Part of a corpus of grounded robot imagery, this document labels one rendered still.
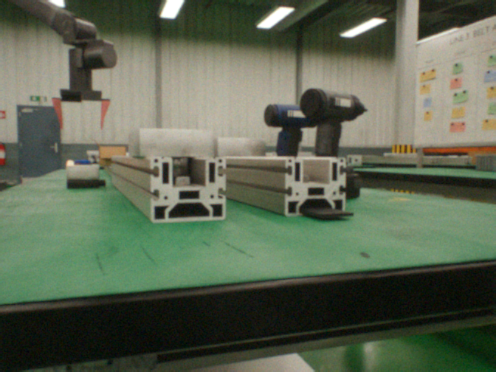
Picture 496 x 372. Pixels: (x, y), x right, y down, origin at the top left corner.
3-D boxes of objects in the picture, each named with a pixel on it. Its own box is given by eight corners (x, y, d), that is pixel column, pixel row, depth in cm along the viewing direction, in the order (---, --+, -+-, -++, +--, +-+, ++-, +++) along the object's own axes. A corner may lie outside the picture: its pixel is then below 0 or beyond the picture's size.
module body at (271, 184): (175, 183, 138) (175, 156, 137) (206, 182, 142) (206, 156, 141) (285, 216, 63) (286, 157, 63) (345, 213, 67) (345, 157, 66)
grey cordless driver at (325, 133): (293, 198, 89) (294, 88, 87) (350, 193, 102) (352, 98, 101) (323, 202, 83) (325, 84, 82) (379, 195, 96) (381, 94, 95)
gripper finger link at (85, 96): (111, 129, 115) (110, 93, 115) (81, 128, 113) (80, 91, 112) (109, 131, 122) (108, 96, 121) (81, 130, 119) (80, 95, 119)
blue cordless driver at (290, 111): (260, 188, 116) (261, 105, 115) (325, 187, 124) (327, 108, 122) (273, 190, 109) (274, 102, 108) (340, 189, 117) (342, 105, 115)
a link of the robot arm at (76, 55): (80, 50, 118) (63, 45, 113) (100, 48, 116) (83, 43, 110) (80, 76, 119) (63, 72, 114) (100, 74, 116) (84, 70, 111)
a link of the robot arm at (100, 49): (86, 29, 119) (61, 21, 111) (120, 23, 114) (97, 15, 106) (88, 74, 120) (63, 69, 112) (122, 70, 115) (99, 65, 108)
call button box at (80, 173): (67, 187, 120) (66, 163, 119) (105, 186, 123) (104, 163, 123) (66, 189, 112) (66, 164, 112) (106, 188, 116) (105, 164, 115)
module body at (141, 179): (111, 184, 131) (111, 155, 131) (145, 183, 135) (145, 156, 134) (150, 223, 57) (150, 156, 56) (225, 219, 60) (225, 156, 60)
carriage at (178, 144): (128, 171, 78) (128, 133, 77) (190, 171, 81) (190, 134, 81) (139, 176, 63) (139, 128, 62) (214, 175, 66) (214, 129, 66)
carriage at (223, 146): (198, 167, 108) (198, 139, 107) (240, 167, 111) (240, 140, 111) (217, 169, 93) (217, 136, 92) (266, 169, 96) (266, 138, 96)
